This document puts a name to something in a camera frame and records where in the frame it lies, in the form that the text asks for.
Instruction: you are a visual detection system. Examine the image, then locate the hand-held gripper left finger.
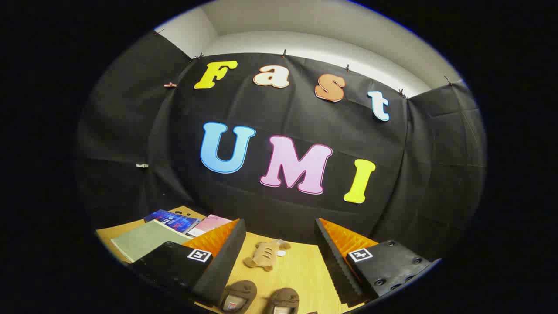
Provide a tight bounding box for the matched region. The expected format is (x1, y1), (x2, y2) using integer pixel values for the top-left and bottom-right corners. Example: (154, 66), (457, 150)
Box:
(129, 218), (247, 307)

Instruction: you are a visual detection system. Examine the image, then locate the brown fuzzy shoe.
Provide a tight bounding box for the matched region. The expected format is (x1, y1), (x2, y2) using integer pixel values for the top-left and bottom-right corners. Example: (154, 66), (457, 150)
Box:
(219, 280), (258, 314)
(266, 287), (300, 314)

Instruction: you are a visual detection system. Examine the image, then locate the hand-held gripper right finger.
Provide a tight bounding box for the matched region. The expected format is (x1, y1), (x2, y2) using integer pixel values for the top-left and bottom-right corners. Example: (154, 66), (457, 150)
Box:
(314, 218), (442, 306)

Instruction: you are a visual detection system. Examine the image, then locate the tan bread plush toy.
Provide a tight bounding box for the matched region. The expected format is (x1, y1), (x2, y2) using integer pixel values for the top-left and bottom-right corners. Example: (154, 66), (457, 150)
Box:
(243, 240), (292, 272)

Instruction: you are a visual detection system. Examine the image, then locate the cream fabric storage box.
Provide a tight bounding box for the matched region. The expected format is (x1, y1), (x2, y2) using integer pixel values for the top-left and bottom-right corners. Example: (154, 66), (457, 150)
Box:
(110, 219), (192, 263)

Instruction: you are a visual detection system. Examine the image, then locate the blue cover book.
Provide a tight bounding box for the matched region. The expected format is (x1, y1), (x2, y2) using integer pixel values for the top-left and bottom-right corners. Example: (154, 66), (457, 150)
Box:
(144, 209), (201, 234)

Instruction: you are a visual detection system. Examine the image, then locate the black backdrop cloth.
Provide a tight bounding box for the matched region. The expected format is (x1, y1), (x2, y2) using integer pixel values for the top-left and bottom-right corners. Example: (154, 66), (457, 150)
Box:
(74, 28), (487, 262)

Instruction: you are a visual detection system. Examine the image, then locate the pink cover book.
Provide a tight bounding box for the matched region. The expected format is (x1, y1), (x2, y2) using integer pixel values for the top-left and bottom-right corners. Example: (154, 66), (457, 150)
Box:
(187, 214), (233, 238)

